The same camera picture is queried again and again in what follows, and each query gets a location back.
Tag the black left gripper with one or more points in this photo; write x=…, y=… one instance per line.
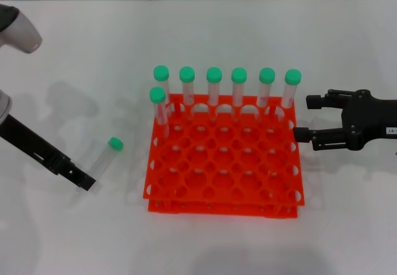
x=24, y=140

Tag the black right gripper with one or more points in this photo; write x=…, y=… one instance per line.
x=369, y=119

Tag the clear test tube green cap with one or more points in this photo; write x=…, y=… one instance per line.
x=267, y=75
x=239, y=75
x=214, y=74
x=293, y=76
x=157, y=94
x=161, y=73
x=187, y=74
x=115, y=143

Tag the orange test tube rack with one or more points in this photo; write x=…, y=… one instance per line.
x=229, y=151

